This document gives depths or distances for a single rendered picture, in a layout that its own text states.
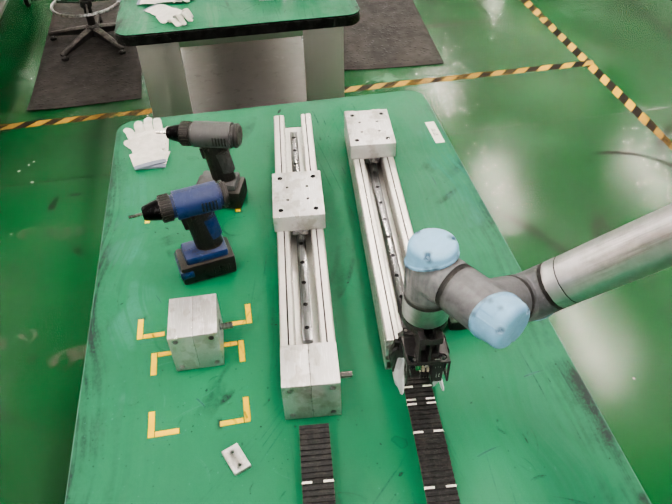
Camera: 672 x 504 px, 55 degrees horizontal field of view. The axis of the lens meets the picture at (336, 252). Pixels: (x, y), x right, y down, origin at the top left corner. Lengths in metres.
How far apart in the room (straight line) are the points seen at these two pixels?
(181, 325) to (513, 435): 0.62
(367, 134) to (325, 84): 1.19
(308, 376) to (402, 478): 0.23
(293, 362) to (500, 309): 0.41
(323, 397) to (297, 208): 0.44
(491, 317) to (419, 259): 0.13
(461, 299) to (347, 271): 0.55
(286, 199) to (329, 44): 1.38
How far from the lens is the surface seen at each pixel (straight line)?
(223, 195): 1.32
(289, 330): 1.19
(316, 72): 2.76
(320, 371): 1.12
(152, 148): 1.85
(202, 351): 1.24
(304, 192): 1.43
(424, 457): 1.10
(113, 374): 1.31
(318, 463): 1.09
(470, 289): 0.90
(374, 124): 1.65
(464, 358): 1.27
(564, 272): 0.96
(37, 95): 4.04
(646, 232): 0.92
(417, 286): 0.94
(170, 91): 2.76
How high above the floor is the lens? 1.77
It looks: 43 degrees down
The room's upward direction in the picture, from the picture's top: 2 degrees counter-clockwise
